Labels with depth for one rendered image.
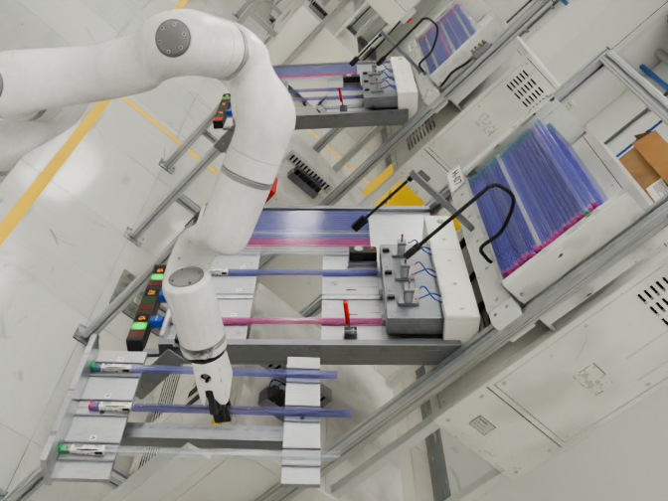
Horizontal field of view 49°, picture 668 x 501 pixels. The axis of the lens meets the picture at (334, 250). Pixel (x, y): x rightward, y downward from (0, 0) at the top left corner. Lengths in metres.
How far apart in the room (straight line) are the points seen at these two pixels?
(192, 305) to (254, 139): 0.30
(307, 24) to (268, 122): 5.08
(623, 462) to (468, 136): 1.46
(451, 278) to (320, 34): 4.58
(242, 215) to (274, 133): 0.14
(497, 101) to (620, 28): 2.04
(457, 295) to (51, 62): 1.03
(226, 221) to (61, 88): 0.38
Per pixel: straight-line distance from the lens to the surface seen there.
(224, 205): 1.20
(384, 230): 2.20
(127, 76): 1.31
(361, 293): 1.91
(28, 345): 2.60
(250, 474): 2.03
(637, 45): 5.03
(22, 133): 1.54
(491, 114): 3.05
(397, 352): 1.74
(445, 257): 1.93
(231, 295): 1.91
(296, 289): 3.39
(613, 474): 3.28
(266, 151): 1.17
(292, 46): 6.28
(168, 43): 1.18
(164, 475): 1.58
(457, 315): 1.72
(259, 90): 1.18
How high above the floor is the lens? 1.78
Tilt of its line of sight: 22 degrees down
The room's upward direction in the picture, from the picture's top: 48 degrees clockwise
